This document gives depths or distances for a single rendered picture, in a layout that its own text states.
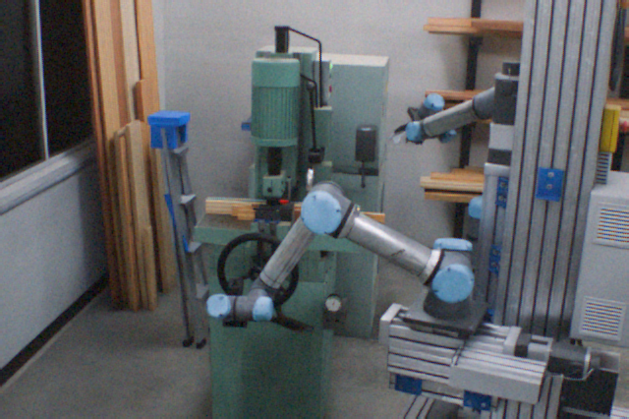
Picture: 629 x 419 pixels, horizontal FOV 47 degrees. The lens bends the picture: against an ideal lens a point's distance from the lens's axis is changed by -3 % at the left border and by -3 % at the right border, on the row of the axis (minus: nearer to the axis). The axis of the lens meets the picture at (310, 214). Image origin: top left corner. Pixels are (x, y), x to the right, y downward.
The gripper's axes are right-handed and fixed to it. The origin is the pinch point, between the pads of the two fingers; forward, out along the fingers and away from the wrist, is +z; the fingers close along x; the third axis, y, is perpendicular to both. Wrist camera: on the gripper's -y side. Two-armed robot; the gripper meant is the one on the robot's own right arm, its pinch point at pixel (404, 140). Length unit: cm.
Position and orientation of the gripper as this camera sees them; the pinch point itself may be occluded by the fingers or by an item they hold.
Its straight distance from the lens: 332.3
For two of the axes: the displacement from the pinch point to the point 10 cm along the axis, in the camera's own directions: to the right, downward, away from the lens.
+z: -2.5, 4.3, 8.7
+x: 9.7, 0.7, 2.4
